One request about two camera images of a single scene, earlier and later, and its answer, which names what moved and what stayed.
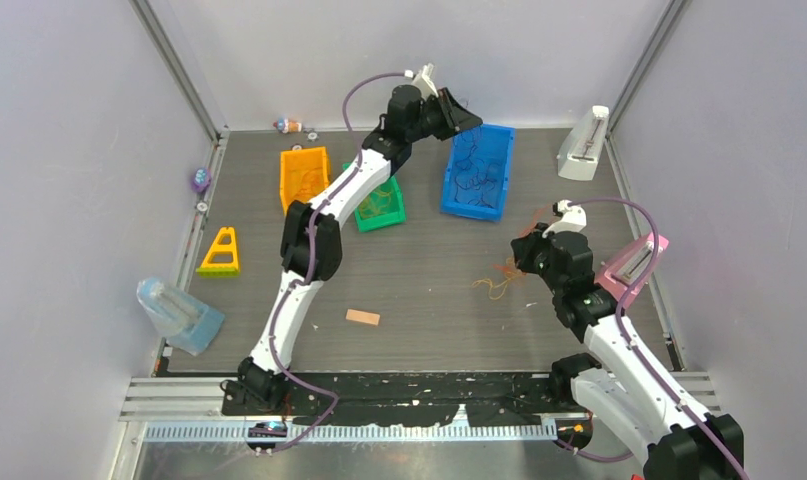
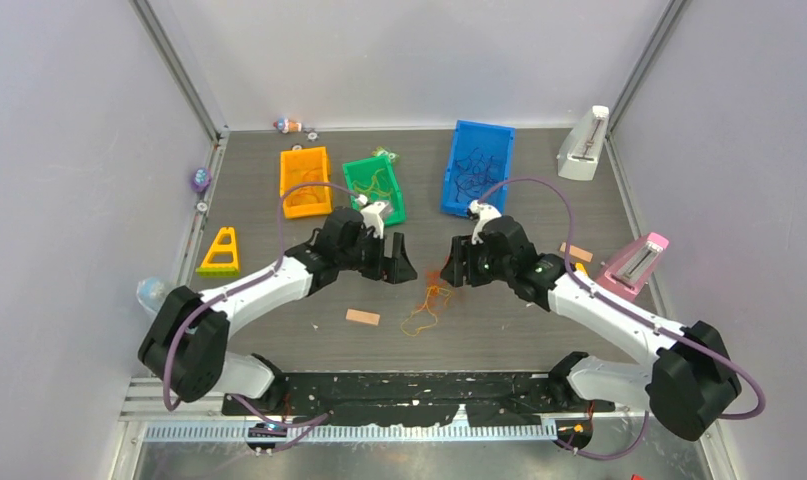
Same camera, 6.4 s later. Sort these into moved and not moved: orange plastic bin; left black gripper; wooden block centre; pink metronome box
Moved: left black gripper
Not moved: pink metronome box; orange plastic bin; wooden block centre
